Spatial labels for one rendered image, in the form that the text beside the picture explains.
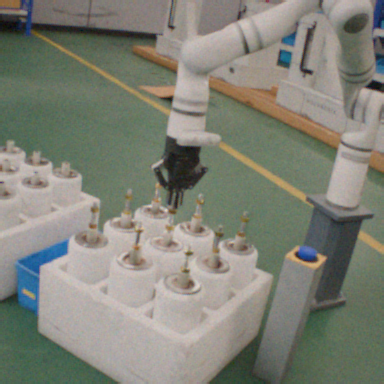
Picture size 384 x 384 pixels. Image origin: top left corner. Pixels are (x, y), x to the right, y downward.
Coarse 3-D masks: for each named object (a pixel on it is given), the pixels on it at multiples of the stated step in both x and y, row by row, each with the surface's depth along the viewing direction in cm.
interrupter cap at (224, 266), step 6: (198, 258) 117; (204, 258) 117; (222, 258) 119; (198, 264) 114; (204, 264) 115; (222, 264) 116; (228, 264) 117; (204, 270) 113; (210, 270) 113; (216, 270) 113; (222, 270) 114; (228, 270) 114
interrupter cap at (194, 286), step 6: (168, 276) 108; (174, 276) 108; (192, 276) 109; (168, 282) 106; (174, 282) 107; (192, 282) 107; (198, 282) 108; (168, 288) 104; (174, 288) 104; (180, 288) 105; (186, 288) 105; (192, 288) 105; (198, 288) 105; (186, 294) 103; (192, 294) 104
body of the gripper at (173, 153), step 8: (168, 136) 110; (168, 144) 111; (176, 144) 109; (168, 152) 111; (176, 152) 110; (184, 152) 110; (192, 152) 110; (200, 152) 113; (168, 160) 112; (176, 160) 112; (184, 160) 113; (192, 160) 114; (168, 168) 112; (184, 168) 114; (192, 168) 115
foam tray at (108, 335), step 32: (64, 256) 122; (64, 288) 114; (96, 288) 113; (256, 288) 124; (64, 320) 117; (96, 320) 111; (128, 320) 106; (224, 320) 111; (256, 320) 132; (96, 352) 114; (128, 352) 108; (160, 352) 103; (192, 352) 102; (224, 352) 119
